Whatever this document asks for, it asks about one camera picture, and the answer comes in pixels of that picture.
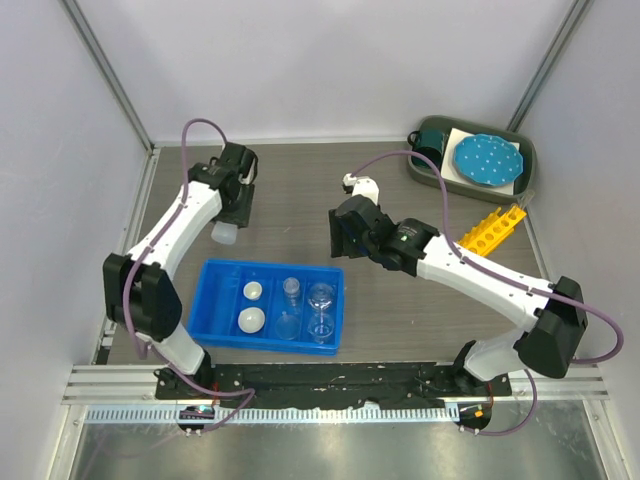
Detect small clear glass beaker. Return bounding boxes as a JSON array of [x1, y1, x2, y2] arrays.
[[283, 277, 302, 315]]

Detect white wash bottle red cap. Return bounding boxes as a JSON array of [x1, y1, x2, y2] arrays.
[[211, 222, 238, 245]]

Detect tall clear glass beaker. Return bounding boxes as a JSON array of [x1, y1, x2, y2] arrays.
[[307, 312, 335, 344]]

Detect small white ceramic crucible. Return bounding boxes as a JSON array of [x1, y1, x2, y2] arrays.
[[243, 281, 263, 301]]

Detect white ceramic evaporating dish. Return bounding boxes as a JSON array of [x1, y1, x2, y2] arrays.
[[237, 307, 266, 334]]

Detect blue plastic divided bin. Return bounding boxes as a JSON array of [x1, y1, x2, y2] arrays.
[[187, 259, 345, 356]]

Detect yellow test tube rack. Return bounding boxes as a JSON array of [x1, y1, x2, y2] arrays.
[[458, 205, 527, 257]]

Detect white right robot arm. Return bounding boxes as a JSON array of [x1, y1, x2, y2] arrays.
[[329, 174, 587, 395]]

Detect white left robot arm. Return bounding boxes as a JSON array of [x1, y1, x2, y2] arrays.
[[103, 142, 258, 399]]

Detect grey-green plastic tray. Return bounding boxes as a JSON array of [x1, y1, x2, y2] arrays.
[[416, 115, 537, 205]]

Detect white square plate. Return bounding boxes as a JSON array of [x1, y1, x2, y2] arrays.
[[440, 128, 525, 195]]

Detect dark green mug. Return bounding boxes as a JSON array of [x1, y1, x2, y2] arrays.
[[407, 128, 448, 169]]

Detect blue polka dot plate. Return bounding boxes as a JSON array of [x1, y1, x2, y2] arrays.
[[453, 134, 524, 188]]

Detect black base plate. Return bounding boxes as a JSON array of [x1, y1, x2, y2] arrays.
[[154, 360, 511, 411]]

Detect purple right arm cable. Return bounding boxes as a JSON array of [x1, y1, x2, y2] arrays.
[[349, 151, 626, 436]]

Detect aluminium frame rail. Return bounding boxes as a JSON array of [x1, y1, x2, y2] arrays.
[[62, 365, 159, 405]]

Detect white slotted cable duct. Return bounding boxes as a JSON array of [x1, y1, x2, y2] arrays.
[[85, 403, 459, 425]]

